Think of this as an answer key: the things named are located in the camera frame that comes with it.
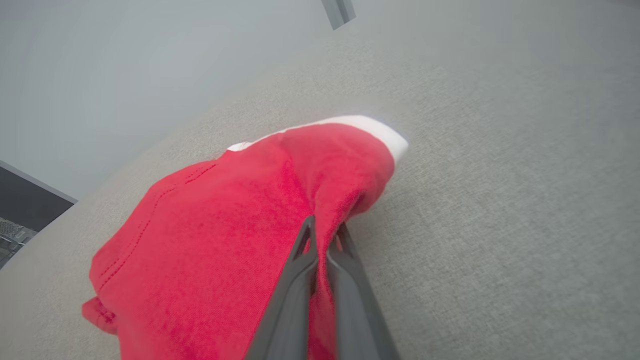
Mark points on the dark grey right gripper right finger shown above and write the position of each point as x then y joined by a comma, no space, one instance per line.
357,310

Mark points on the wide white partition panel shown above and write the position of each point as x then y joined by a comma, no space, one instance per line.
100,75

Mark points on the red shorts with white stripe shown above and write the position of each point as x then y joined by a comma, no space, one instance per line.
200,250

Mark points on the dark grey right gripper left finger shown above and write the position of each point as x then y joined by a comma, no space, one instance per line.
285,310

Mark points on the dark framed panel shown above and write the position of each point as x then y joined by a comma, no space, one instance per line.
25,200

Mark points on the dark grey partition post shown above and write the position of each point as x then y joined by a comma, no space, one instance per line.
339,12

